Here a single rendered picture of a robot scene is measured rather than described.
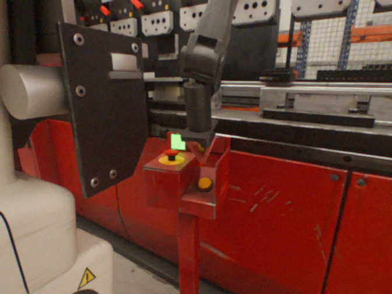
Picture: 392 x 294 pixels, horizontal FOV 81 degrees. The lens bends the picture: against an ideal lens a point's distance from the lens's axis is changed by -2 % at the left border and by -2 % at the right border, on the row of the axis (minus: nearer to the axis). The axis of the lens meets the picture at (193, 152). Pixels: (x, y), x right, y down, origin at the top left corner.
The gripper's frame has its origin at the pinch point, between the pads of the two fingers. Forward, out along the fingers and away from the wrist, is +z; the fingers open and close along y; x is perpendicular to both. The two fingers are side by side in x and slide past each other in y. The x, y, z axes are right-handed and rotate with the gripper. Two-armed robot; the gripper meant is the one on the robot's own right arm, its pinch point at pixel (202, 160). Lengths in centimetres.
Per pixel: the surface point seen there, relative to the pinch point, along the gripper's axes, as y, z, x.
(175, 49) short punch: 49, -20, 25
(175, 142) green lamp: 10.8, 1.7, 12.0
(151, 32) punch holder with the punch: 50, -27, 35
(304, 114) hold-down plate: 24.4, -3.9, -25.2
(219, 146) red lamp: 10.5, 1.8, -2.1
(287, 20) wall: 474, -7, -28
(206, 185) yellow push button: -0.2, 8.0, -0.8
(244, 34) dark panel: 98, -20, 3
